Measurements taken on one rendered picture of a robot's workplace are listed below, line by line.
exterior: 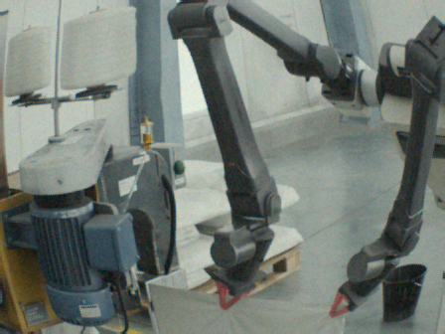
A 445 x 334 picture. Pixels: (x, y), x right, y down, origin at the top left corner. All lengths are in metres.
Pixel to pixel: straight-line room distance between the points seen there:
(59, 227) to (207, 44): 0.41
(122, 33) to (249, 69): 7.59
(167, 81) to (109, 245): 6.21
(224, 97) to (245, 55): 7.54
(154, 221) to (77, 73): 0.53
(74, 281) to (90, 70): 0.39
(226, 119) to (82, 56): 0.30
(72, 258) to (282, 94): 8.13
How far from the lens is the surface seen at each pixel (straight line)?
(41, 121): 7.29
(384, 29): 10.61
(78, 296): 1.74
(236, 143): 1.81
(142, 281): 2.18
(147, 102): 8.09
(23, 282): 1.87
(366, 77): 2.14
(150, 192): 2.17
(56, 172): 1.67
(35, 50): 1.97
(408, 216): 1.65
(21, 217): 1.82
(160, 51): 7.81
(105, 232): 1.70
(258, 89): 9.46
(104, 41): 1.76
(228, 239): 1.82
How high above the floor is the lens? 1.70
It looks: 11 degrees down
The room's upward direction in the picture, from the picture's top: 5 degrees counter-clockwise
